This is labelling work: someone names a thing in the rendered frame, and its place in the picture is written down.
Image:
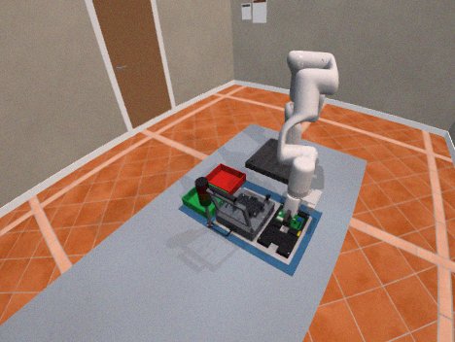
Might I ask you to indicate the green bin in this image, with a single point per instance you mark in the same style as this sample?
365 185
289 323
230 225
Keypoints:
190 200

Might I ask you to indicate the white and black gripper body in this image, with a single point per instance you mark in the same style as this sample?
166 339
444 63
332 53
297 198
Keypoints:
292 204

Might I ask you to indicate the green circuit board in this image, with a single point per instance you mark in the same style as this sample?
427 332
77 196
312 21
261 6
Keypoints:
296 221

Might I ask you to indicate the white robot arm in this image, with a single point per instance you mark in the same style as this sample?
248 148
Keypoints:
307 87

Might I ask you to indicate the red bin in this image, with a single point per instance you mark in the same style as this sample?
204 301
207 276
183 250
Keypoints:
226 178

